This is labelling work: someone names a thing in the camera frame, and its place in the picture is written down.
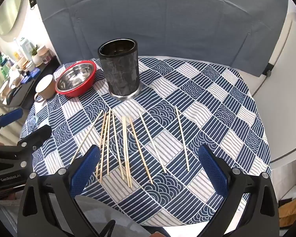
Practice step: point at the blue and white patterned tablecloth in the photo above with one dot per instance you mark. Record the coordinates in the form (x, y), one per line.
(199, 108)

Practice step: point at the oval wall mirror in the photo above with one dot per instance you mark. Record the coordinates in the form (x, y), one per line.
(11, 7)

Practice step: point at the clear eyeglasses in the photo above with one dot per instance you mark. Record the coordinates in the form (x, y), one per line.
(34, 120)

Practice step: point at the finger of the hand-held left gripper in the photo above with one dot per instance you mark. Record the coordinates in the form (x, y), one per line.
(37, 134)
(12, 116)

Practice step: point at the small potted plant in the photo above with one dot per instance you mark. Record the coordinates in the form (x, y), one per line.
(35, 56)

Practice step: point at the orange cloth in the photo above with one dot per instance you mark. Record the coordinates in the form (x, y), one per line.
(291, 211)

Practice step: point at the black wall socket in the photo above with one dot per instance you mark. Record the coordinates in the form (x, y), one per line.
(33, 2)

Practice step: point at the pale green bottle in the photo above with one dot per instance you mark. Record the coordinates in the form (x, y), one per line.
(25, 45)

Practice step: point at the blue box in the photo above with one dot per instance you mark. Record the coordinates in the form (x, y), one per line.
(26, 79)
(34, 74)

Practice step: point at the white round jar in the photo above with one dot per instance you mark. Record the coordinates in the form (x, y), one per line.
(29, 66)

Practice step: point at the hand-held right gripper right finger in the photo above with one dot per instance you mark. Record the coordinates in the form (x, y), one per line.
(213, 172)

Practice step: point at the bunch of wooden chopsticks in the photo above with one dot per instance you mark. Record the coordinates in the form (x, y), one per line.
(126, 150)

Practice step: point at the beige mug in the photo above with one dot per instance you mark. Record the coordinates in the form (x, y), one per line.
(45, 88)

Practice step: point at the red bowl with steel inside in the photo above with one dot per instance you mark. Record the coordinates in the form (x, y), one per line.
(75, 76)

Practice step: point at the grey backdrop cloth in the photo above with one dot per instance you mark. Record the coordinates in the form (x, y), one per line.
(162, 17)

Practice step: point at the black cylindrical utensil holder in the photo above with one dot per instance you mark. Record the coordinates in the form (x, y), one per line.
(120, 71)

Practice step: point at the dark side table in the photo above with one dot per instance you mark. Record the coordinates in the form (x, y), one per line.
(27, 96)

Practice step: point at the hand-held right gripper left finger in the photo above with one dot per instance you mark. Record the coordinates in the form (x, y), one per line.
(85, 172)

